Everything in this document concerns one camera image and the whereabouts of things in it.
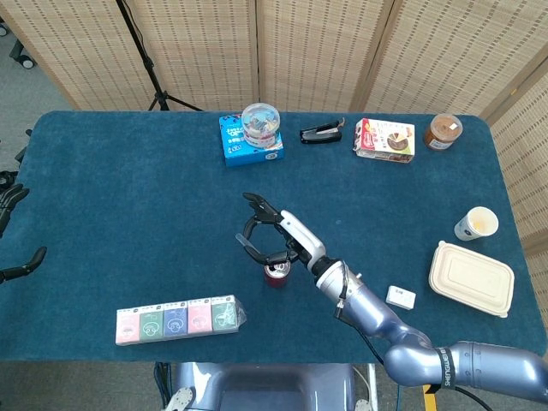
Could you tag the black stapler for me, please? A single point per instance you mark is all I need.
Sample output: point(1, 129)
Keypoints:
point(319, 136)

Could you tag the grey robot torso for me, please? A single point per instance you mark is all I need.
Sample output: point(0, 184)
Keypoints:
point(265, 385)

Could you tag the black tripod stand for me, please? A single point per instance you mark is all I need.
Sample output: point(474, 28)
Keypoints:
point(147, 64)

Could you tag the brown jar with clear lid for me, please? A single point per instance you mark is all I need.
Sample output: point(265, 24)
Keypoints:
point(443, 132)

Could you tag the red soda can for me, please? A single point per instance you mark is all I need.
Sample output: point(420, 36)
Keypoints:
point(277, 280)

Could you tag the black equipment beside table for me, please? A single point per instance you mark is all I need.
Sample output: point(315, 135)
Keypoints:
point(6, 176)

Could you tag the bamboo folding screen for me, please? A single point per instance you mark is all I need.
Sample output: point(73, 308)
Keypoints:
point(299, 51)

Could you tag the white paper cup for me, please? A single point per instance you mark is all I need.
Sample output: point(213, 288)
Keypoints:
point(471, 229)

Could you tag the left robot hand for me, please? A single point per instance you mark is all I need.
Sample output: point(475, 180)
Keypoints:
point(25, 265)

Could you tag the beige lidded food container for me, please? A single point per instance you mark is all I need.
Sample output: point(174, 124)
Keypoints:
point(471, 276)

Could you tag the blue cardboard box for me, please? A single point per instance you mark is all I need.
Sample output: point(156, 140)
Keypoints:
point(250, 156)

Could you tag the wrapped tissue multipack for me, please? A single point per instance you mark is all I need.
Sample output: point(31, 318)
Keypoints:
point(180, 321)

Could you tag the blue felt table cover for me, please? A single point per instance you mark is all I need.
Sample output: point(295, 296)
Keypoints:
point(128, 171)

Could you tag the small white box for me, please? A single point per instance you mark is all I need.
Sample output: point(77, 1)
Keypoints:
point(400, 297)

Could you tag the clear tub of coloured clips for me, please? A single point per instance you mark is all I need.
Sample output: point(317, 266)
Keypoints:
point(261, 124)

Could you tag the black caster wheel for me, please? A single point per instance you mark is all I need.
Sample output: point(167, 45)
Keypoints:
point(23, 60)

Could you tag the white and red snack box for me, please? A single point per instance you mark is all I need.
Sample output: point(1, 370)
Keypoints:
point(385, 141)

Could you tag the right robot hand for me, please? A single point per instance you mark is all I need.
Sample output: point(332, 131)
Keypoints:
point(299, 235)

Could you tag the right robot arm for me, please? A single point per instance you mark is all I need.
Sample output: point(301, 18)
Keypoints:
point(377, 317)

